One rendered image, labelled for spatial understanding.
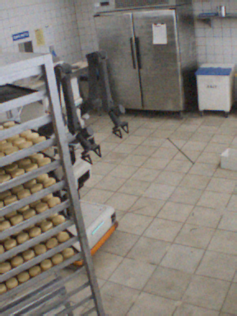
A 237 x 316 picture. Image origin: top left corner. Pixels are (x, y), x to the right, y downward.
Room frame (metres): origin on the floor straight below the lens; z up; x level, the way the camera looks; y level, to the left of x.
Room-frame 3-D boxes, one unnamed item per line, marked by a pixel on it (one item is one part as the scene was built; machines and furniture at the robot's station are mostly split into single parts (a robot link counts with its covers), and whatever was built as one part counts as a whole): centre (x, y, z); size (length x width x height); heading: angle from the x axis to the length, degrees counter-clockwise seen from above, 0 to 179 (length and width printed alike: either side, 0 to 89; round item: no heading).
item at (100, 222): (2.58, 0.53, 0.16); 0.67 x 0.64 x 0.25; 58
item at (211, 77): (5.46, -1.70, 0.38); 0.64 x 0.54 x 0.77; 150
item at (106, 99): (2.52, 0.04, 1.40); 0.11 x 0.06 x 0.43; 148
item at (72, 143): (2.42, 0.29, 0.99); 0.28 x 0.16 x 0.22; 148
